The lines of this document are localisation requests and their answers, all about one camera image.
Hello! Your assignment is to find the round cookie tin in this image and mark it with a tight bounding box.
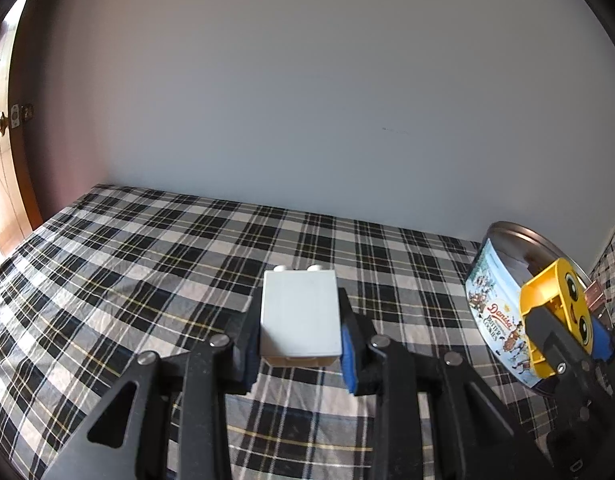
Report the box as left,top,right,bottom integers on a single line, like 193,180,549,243
466,221,592,389

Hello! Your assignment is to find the black white plaid tablecloth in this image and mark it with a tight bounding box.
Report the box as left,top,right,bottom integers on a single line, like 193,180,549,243
0,184,556,479

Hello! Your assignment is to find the yellow face toy block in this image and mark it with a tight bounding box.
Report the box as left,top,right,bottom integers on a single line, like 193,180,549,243
519,258,594,379

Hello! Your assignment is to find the white toy block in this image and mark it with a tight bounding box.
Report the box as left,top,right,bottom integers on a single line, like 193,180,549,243
260,264,342,367

